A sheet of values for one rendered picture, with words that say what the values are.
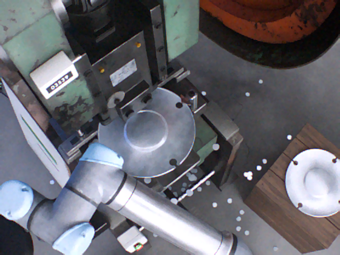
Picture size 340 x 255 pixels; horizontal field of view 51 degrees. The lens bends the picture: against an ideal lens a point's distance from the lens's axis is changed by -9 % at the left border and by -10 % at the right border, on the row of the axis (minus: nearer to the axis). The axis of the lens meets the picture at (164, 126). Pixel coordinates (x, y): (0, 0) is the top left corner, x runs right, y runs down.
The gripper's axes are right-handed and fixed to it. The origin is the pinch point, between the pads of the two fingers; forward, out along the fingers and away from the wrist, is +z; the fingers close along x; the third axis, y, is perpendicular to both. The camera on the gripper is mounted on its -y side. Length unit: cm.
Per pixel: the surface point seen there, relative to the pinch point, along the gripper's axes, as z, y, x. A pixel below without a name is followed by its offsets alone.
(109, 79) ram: -22.6, -28.8, -15.3
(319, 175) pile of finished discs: 49, -84, 34
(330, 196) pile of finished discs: 50, -82, 44
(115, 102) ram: -14.6, -27.7, -13.3
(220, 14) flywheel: -17, -66, -17
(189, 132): 6.9, -42.5, -2.8
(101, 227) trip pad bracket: 15.3, -4.4, 2.8
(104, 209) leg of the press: 21.1, -8.2, -2.9
